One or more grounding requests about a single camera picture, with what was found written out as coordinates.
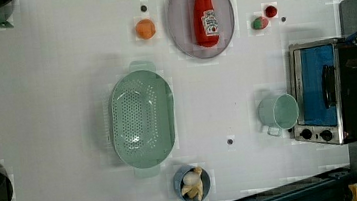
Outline blue bowl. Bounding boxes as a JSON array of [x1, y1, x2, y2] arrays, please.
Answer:
[[173, 165, 211, 201]]

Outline green plastic strainer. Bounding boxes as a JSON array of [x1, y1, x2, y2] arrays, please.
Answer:
[[110, 60, 176, 179]]

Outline green enamel pot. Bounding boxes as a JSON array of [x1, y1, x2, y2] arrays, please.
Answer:
[[258, 94, 299, 137]]

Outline grey round plate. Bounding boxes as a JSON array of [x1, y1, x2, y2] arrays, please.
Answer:
[[166, 0, 235, 59]]

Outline peeled banana toy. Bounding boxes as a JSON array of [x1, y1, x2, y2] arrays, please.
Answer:
[[181, 167, 204, 201]]

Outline red green strawberry toy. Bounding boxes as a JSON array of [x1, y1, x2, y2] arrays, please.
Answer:
[[252, 16, 269, 30]]

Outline red ketchup bottle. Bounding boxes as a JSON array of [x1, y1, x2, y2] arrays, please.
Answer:
[[193, 0, 219, 48]]

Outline orange fruit toy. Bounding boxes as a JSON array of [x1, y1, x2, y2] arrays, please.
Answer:
[[136, 19, 156, 40]]

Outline silver black toaster oven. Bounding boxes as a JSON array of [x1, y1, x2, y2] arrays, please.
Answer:
[[289, 38, 357, 145]]

